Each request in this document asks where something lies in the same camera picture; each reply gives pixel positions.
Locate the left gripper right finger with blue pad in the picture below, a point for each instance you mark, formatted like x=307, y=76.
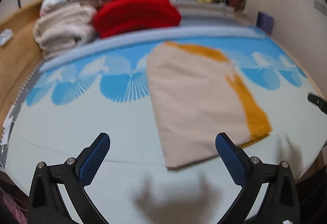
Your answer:
x=235, y=159

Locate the grey mattress pad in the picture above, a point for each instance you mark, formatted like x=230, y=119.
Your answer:
x=197, y=17

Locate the purple rolled mat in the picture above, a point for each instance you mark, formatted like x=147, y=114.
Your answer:
x=265, y=22

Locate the red folded blanket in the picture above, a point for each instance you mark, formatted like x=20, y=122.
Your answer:
x=123, y=16

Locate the beige and orange hooded jacket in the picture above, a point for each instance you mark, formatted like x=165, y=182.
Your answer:
x=196, y=93

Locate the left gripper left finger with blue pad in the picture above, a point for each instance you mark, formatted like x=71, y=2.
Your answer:
x=91, y=158

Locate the white tissue packet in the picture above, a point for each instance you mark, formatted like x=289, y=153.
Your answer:
x=5, y=36

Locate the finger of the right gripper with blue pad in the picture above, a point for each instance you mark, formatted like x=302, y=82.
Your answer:
x=318, y=101

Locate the cream folded fleece blanket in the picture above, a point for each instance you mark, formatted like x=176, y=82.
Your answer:
x=64, y=29

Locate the blue and white bed sheet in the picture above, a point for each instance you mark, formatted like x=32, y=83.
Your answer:
x=103, y=88

